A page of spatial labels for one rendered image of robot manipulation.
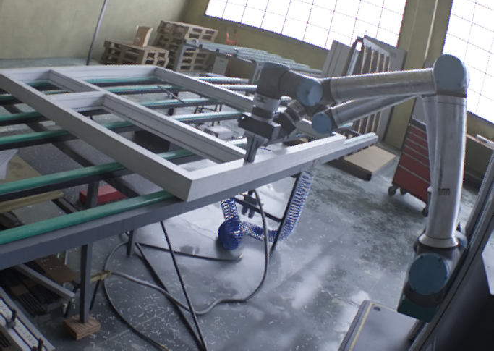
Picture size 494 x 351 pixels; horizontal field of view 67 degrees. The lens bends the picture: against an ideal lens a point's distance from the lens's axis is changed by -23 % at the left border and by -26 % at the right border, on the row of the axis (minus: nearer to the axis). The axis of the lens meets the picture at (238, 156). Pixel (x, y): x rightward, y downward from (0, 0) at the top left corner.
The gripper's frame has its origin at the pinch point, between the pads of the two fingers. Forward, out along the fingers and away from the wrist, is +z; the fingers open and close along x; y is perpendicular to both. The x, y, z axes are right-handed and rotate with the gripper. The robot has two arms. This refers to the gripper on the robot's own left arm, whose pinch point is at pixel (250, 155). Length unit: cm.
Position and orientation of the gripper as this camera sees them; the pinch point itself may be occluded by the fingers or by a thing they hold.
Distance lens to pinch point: 168.7
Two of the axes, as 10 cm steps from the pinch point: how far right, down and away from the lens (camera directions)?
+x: 8.3, 3.7, -4.3
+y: -5.0, 1.2, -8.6
